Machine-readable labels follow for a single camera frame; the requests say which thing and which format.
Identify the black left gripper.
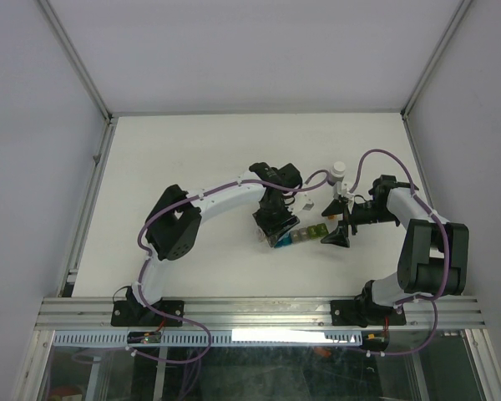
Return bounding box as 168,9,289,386
254,198,299,246

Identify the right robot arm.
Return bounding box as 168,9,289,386
321,175,469,327

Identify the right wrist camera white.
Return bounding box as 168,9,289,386
332,180,354,210

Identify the clear pill bottle with capsules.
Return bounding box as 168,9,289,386
255,227,267,242

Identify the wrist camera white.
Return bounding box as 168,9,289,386
332,180,354,210
287,192,315,214

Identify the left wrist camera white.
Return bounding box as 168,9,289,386
287,192,315,214

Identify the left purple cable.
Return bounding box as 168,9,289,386
127,169,331,360

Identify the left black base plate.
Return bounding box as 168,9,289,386
110,286,185,328

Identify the grey slotted cable duct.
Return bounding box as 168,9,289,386
53,328,362,348

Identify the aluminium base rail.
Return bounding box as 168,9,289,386
35,297,486,331

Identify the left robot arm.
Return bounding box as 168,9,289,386
129,162,302,325

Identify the white pill bottle blue label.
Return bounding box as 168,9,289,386
327,161,347,188

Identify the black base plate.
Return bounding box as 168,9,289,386
110,286,185,328
330,299,406,328

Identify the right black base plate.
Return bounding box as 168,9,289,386
330,299,406,328

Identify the left aluminium frame post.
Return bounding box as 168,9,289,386
35,0,113,124

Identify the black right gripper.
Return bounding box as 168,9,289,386
320,197,397,247

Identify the aluminium frame post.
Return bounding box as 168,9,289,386
35,0,113,124
400,0,474,119

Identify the right aluminium frame post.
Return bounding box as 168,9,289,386
400,0,474,119

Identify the multicolour weekly pill organizer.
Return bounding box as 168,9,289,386
274,223,329,248

